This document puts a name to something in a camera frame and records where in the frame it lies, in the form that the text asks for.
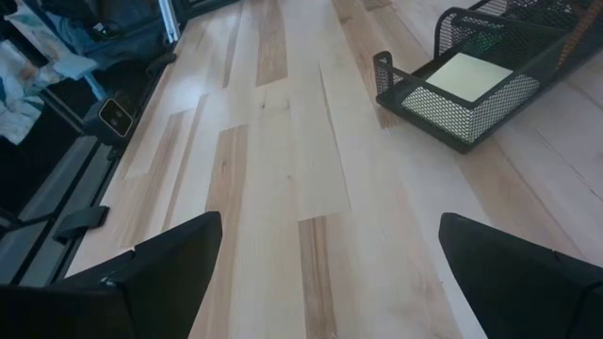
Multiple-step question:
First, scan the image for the yellow sticky note pad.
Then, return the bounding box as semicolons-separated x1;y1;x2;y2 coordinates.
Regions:
424;52;514;104

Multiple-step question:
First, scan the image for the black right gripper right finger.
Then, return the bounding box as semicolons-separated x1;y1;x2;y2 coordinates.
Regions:
438;212;603;339

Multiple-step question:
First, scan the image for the black aluminium table frame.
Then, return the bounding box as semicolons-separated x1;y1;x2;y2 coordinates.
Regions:
0;0;246;288

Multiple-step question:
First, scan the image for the black table clamp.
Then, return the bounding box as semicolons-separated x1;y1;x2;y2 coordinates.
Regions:
51;204;111;246
144;52;178;79

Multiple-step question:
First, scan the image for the pale patterned cloth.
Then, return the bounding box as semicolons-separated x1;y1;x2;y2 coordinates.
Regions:
0;0;100;146

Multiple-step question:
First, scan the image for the orange pencil pink eraser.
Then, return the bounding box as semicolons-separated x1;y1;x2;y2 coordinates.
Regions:
558;0;602;67

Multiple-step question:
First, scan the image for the green eraser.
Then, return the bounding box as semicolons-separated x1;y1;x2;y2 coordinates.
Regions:
464;30;503;57

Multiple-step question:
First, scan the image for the black table-level camera box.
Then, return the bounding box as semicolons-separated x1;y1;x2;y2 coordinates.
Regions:
83;96;139;145

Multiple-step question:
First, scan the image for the black mesh desk organizer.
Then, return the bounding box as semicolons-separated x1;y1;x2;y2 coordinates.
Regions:
372;0;603;155

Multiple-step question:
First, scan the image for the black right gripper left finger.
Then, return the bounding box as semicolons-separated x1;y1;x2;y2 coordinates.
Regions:
0;211;224;339

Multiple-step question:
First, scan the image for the silver aluminium bar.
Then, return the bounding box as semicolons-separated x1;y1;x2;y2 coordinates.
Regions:
157;0;182;44

